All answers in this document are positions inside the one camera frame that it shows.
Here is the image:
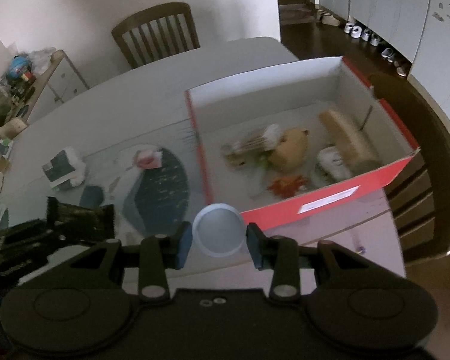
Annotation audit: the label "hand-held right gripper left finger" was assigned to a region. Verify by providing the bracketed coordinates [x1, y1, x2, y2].
[65, 222, 194, 302]

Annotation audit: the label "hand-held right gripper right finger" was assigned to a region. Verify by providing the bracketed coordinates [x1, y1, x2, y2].
[246, 223, 376, 302]

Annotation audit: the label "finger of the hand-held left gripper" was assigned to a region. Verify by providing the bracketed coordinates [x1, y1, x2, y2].
[3, 220, 67, 249]
[19, 241, 98, 271]

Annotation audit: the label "white plastic cup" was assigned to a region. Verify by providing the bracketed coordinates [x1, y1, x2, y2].
[192, 203, 245, 257]

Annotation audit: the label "black snack packet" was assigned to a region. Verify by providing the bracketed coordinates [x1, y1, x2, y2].
[46, 196, 116, 242]

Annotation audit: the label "red and white cardboard box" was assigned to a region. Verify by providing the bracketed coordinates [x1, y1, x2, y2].
[184, 55, 421, 231]

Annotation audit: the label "tan toy figure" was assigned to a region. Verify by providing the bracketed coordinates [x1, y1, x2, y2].
[268, 127, 311, 173]

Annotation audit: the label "white plush toy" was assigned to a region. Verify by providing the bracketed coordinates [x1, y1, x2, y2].
[314, 146, 355, 188]

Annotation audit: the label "dark blue speckled pouch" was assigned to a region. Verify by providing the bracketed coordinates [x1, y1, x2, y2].
[122, 146, 191, 233]

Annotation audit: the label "clear plastic wrapper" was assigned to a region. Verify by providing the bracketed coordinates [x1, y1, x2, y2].
[247, 167, 271, 199]

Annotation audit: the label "small dark blue square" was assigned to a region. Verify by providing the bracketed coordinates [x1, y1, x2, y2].
[79, 184, 105, 208]

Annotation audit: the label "orange toy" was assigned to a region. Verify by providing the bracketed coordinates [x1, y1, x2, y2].
[267, 174, 308, 197]

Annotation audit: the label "white and dark packet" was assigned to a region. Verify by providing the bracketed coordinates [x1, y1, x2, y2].
[41, 148, 87, 192]

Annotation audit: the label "pink and white packet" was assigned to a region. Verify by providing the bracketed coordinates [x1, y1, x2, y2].
[133, 149, 163, 169]

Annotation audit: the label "brown and white brush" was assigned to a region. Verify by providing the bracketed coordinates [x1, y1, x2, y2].
[221, 124, 284, 166]

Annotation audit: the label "white sideboard with wooden top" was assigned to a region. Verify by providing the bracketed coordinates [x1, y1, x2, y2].
[7, 49, 90, 126]

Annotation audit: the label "blue ball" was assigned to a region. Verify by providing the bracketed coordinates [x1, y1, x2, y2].
[7, 55, 32, 81]

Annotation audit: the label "clear plastic bags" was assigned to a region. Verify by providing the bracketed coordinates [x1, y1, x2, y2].
[26, 47, 57, 74]

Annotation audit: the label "wooden slat-back chair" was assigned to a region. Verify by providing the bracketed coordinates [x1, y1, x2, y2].
[367, 72, 450, 261]
[111, 2, 200, 70]

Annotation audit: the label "brown door mat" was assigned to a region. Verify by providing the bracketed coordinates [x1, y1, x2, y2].
[279, 3, 317, 26]

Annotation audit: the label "row of shoes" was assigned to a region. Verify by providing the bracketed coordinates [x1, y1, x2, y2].
[344, 22, 411, 77]

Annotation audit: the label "tan shoes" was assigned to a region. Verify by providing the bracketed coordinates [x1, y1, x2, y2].
[315, 7, 342, 27]

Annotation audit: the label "plain white cabinet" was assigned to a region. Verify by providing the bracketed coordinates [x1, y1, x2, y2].
[349, 0, 433, 62]

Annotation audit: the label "white cabinet with stickers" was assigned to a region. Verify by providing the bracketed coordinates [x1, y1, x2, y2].
[409, 0, 450, 95]

